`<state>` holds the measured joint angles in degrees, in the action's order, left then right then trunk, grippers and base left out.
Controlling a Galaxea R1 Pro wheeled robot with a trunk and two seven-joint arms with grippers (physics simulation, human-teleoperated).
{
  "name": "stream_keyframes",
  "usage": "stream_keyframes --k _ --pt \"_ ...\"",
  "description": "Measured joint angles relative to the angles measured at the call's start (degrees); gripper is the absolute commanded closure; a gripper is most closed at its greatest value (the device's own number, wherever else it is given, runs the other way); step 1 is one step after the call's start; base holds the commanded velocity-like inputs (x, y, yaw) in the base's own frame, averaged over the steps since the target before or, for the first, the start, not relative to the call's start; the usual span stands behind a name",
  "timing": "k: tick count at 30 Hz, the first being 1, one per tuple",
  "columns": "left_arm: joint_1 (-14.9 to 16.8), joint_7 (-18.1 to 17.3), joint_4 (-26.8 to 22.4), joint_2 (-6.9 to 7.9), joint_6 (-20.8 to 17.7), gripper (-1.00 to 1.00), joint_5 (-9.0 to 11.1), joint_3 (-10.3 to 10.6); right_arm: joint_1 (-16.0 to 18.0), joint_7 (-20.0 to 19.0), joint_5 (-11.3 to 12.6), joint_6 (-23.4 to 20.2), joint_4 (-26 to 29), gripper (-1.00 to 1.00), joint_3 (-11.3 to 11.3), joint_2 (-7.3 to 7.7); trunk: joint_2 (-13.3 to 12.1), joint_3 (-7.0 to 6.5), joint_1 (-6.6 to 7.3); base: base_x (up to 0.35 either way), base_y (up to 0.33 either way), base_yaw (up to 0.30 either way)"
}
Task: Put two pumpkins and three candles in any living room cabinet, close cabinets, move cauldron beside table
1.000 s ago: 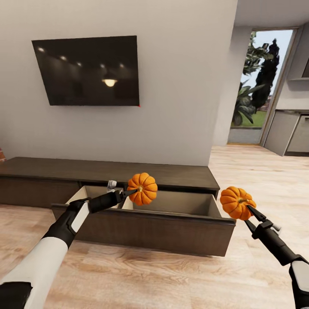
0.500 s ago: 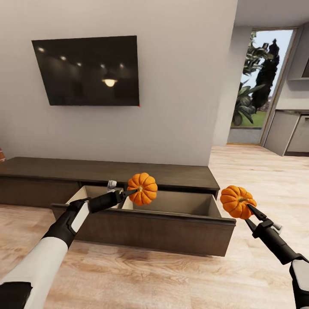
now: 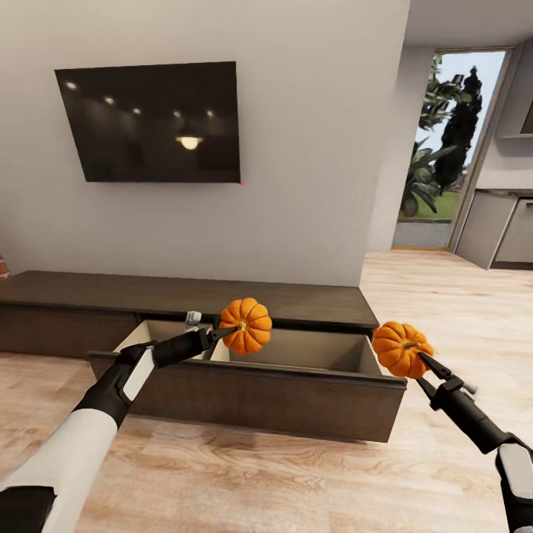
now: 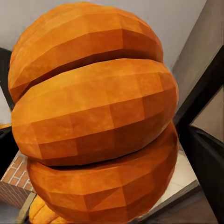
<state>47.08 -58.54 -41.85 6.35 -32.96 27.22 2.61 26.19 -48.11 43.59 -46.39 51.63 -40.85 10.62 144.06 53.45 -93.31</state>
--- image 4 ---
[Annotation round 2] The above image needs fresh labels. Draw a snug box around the pumpkin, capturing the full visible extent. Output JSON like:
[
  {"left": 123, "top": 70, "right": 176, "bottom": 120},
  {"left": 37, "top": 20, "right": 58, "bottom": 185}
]
[
  {"left": 0, "top": 1, "right": 179, "bottom": 224},
  {"left": 29, "top": 194, "right": 74, "bottom": 224}
]

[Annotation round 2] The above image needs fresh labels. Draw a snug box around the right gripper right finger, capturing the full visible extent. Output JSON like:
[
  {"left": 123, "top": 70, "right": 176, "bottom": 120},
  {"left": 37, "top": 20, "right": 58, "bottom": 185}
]
[{"left": 178, "top": 124, "right": 224, "bottom": 224}]

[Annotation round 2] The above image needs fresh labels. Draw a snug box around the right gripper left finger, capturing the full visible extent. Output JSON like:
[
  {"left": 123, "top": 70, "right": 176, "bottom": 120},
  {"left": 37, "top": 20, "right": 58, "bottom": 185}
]
[{"left": 0, "top": 126, "right": 19, "bottom": 179}]

